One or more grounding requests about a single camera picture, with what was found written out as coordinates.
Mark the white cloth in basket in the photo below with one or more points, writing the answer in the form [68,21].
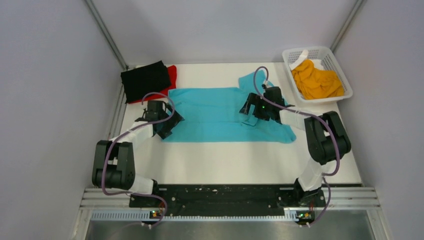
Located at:
[317,63]

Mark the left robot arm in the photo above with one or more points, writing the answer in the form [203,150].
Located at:
[114,159]

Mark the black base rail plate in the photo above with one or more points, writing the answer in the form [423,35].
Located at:
[229,200]

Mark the folded red t-shirt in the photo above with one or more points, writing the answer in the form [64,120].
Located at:
[170,78]

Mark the aluminium frame post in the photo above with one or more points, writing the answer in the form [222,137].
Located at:
[106,34]
[357,7]

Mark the right aluminium frame post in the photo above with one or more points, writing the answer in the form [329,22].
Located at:
[357,7]

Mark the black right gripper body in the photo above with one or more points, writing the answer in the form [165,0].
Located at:
[262,111]

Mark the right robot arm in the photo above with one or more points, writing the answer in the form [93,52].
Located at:
[326,137]

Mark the left aluminium frame post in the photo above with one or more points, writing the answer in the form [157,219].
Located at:
[106,34]

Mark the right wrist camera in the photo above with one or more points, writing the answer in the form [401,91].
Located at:
[266,84]

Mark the orange t-shirt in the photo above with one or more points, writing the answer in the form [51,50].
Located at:
[315,84]

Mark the cyan t-shirt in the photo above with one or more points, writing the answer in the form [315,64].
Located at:
[212,115]

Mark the white plastic basket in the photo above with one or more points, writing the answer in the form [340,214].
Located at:
[328,61]

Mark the white cable duct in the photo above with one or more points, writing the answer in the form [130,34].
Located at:
[127,215]

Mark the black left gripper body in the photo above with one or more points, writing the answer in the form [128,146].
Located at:
[164,115]

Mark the folded black t-shirt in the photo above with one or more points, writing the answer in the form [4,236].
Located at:
[128,76]

